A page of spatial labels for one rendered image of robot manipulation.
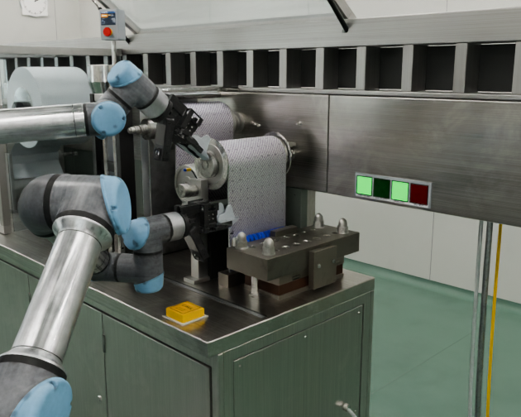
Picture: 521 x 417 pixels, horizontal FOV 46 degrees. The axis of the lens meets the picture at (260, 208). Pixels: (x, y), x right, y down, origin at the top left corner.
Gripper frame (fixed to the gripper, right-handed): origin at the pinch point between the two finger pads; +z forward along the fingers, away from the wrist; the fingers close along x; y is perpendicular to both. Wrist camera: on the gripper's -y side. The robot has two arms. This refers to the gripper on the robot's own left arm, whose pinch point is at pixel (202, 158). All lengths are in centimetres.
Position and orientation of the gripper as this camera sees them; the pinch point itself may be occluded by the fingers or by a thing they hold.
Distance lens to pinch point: 173.7
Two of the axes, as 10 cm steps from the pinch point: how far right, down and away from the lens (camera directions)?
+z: 5.5, 5.1, 6.7
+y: 4.5, -8.5, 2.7
